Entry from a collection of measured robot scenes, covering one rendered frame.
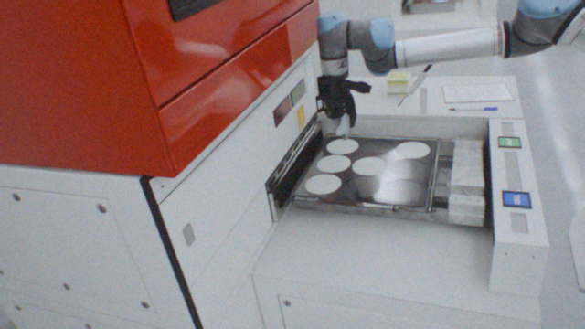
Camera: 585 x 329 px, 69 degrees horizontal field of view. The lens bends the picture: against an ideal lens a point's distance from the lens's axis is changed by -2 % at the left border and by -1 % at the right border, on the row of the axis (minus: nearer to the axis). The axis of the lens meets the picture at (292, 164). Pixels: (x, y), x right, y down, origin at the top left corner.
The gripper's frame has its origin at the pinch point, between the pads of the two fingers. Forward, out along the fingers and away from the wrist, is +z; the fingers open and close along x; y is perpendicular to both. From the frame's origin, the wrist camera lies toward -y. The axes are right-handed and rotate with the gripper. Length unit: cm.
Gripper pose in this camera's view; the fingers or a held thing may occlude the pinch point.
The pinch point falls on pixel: (346, 134)
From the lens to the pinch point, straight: 127.9
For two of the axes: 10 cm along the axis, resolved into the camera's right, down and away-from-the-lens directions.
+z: 1.4, 8.6, 5.0
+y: -8.2, 3.8, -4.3
